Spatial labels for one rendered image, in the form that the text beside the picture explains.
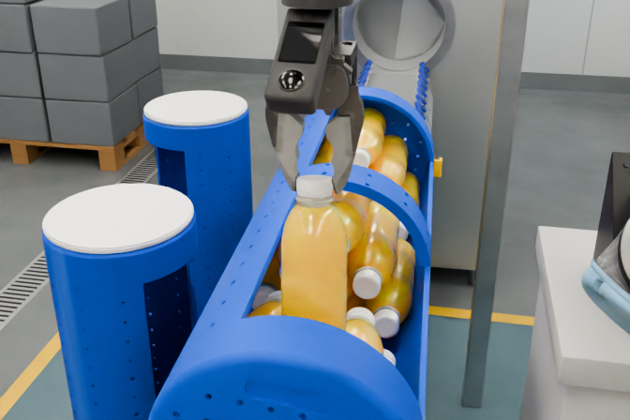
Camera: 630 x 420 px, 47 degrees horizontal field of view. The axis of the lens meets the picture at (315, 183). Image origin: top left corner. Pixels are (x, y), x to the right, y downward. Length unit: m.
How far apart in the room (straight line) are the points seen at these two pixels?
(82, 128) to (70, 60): 0.39
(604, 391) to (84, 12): 3.56
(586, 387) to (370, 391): 0.30
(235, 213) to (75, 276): 0.75
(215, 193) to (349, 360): 1.29
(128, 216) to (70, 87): 2.91
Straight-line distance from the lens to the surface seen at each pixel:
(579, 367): 0.88
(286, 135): 0.76
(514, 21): 1.99
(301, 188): 0.76
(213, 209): 1.98
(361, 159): 1.29
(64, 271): 1.38
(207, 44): 6.11
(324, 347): 0.71
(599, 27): 5.81
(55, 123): 4.41
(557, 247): 1.09
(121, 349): 1.42
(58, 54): 4.27
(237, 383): 0.72
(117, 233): 1.36
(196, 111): 1.97
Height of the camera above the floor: 1.66
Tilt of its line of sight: 24 degrees down
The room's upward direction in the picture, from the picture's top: straight up
